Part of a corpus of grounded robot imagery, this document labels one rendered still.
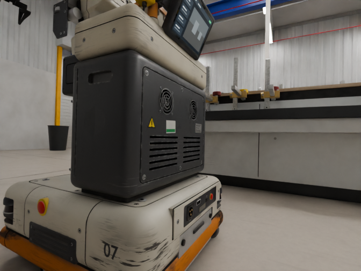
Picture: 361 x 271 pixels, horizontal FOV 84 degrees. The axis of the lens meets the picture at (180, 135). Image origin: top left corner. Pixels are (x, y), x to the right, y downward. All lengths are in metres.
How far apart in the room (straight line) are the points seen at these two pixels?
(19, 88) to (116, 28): 6.70
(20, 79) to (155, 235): 6.98
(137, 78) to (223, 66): 9.29
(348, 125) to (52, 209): 1.72
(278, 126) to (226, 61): 8.22
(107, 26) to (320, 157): 1.75
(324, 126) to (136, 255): 1.52
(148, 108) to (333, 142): 1.63
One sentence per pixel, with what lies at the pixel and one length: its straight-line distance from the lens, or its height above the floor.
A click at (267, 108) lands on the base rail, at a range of 1.71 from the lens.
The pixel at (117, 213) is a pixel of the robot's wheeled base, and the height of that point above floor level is 0.27.
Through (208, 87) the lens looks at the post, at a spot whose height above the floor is 0.91.
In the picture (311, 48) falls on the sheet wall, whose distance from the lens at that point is 9.57.
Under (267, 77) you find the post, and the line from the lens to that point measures 1.78.
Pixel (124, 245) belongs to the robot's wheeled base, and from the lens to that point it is 0.52.
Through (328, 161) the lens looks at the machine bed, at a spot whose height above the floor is 0.30.
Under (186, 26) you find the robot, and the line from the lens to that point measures 0.78.
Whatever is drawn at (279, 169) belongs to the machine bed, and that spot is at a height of 0.20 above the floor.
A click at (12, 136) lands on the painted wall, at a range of 7.09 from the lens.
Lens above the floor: 0.46
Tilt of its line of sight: 1 degrees up
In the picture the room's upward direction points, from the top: 1 degrees clockwise
